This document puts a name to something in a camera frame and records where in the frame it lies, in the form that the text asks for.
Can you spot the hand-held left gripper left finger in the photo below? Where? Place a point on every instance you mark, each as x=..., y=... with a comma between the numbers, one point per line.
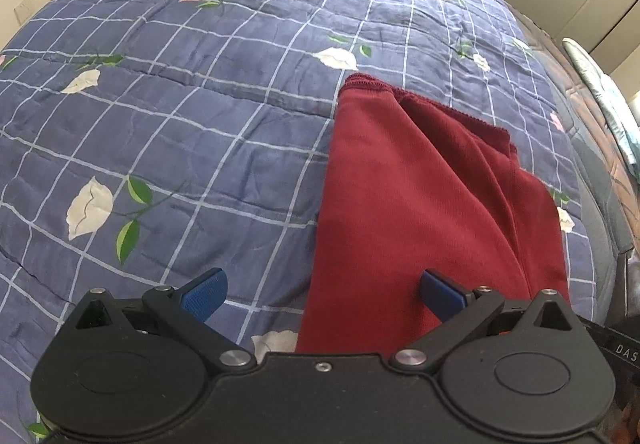
x=205, y=296

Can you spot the red knit shirt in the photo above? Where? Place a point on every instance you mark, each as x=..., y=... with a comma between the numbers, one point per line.
x=400, y=174

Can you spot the beige wall socket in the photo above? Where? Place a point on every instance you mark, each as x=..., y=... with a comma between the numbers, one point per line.
x=23, y=10

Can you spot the pale green folded cloth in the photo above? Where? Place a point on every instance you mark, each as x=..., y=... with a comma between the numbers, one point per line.
x=605, y=89

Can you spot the blue checked floral quilt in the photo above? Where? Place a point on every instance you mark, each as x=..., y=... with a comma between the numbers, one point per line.
x=200, y=114

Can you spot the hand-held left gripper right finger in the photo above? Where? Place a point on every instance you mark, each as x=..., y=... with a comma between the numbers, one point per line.
x=440, y=296

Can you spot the grey patterned bed sheet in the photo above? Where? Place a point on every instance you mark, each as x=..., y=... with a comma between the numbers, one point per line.
x=595, y=164

